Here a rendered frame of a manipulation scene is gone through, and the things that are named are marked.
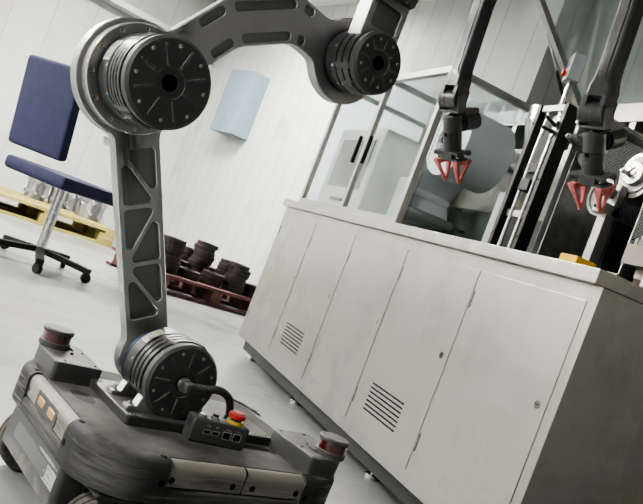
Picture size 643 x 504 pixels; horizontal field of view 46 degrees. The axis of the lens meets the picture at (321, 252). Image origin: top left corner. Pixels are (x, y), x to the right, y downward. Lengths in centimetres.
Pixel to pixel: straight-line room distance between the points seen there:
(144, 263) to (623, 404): 128
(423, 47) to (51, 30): 399
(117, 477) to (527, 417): 111
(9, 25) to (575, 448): 733
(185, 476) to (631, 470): 126
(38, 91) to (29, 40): 368
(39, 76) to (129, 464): 373
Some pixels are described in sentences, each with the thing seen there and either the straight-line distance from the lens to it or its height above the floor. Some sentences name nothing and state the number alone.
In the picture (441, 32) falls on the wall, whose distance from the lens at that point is 651.
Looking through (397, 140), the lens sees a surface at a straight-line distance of 343.
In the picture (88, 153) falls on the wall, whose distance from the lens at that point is 881.
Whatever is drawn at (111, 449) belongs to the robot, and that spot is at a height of 24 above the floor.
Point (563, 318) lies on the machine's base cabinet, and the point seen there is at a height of 75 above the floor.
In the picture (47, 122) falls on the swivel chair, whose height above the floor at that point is 83.
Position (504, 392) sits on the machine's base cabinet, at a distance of 220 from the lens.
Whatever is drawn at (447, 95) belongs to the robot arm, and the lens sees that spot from 235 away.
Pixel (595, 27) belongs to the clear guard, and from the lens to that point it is 323.
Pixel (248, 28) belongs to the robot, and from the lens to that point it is 171.
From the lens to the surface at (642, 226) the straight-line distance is 245.
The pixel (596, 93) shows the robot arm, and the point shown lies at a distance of 204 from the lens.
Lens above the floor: 69
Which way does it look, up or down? level
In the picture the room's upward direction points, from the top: 21 degrees clockwise
